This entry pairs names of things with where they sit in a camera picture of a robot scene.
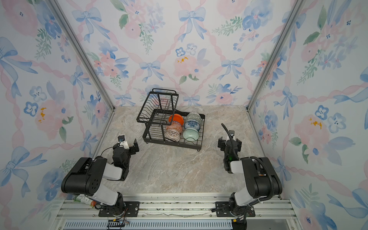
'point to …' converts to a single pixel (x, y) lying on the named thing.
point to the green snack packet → (85, 200)
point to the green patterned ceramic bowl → (194, 116)
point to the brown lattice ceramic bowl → (172, 134)
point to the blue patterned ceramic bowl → (192, 123)
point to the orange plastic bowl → (177, 117)
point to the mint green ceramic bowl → (190, 134)
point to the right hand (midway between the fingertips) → (230, 137)
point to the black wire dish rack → (165, 124)
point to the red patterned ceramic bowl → (175, 125)
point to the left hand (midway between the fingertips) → (128, 139)
